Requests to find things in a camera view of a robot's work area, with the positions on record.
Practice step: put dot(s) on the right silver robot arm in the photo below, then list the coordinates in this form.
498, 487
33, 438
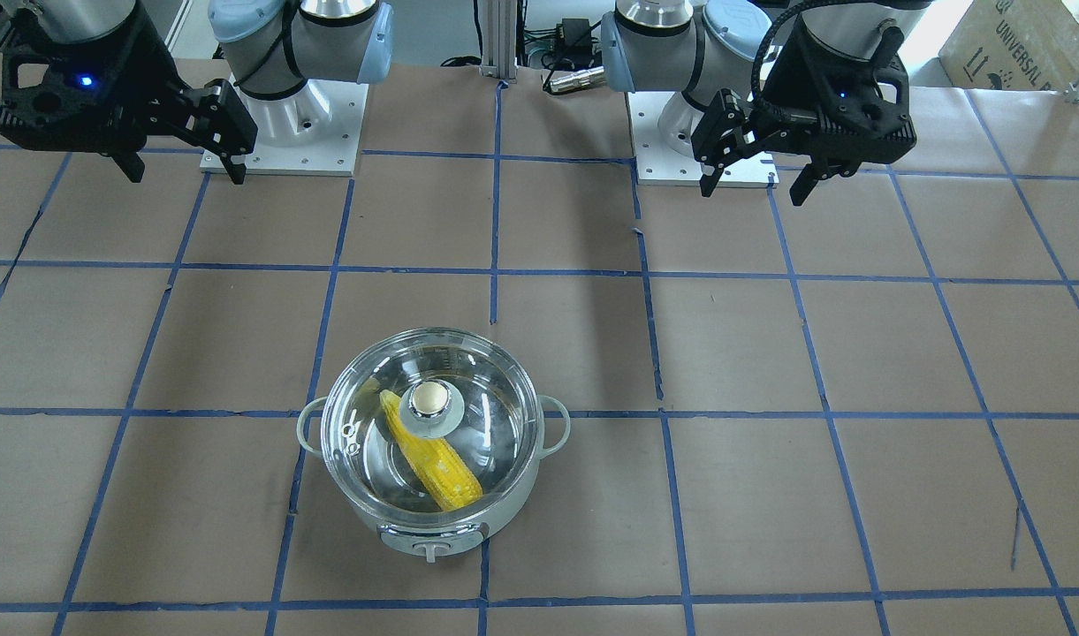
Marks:
275, 47

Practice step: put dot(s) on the yellow corn cob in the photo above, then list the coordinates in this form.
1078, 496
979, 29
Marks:
443, 474

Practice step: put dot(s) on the glass pot lid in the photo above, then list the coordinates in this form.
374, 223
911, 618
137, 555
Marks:
429, 424

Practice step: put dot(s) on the pale green cooking pot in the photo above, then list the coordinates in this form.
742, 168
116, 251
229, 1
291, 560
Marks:
433, 526

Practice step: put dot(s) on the brown paper table mat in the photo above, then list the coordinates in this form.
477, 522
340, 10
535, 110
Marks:
860, 415

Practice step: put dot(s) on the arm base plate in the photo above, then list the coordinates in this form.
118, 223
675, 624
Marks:
669, 144
315, 132

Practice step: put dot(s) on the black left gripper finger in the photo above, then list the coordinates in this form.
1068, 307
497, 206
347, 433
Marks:
817, 171
721, 139

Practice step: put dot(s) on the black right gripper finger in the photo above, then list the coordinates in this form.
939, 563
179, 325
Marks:
218, 121
130, 163

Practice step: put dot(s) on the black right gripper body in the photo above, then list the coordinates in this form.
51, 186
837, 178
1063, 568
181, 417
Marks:
147, 69

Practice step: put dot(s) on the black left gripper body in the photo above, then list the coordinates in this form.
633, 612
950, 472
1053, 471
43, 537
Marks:
794, 78

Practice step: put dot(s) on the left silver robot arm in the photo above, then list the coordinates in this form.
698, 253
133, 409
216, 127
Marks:
700, 49

